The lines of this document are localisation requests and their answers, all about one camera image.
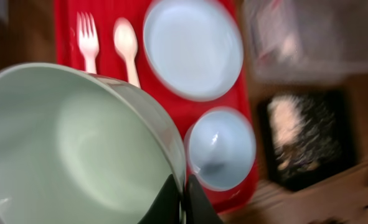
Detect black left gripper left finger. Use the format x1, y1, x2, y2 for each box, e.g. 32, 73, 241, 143
138, 174, 181, 224

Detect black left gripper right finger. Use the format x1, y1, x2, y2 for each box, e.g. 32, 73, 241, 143
185, 174, 224, 224

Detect small light blue bowl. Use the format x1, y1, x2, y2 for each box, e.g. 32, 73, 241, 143
184, 106, 257, 192

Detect mint green bowl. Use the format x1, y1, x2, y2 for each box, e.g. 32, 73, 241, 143
0, 63, 186, 224

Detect food scraps with rice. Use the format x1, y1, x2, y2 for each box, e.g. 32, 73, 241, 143
267, 95, 342, 180

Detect red snack wrapper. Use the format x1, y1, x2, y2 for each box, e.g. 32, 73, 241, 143
257, 0, 283, 60

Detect black tray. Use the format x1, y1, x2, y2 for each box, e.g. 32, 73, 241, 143
257, 90, 359, 192

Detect red plastic tray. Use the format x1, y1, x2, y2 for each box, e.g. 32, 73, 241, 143
53, 0, 260, 215

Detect large light blue plate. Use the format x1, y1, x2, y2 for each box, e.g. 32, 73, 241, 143
143, 0, 244, 101

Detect white plastic spoon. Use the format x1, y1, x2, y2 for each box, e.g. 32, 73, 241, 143
113, 17, 141, 88

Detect white plastic fork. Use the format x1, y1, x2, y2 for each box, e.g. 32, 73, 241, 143
77, 12, 100, 74

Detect clear plastic bin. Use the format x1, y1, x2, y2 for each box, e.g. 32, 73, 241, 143
242, 0, 368, 84

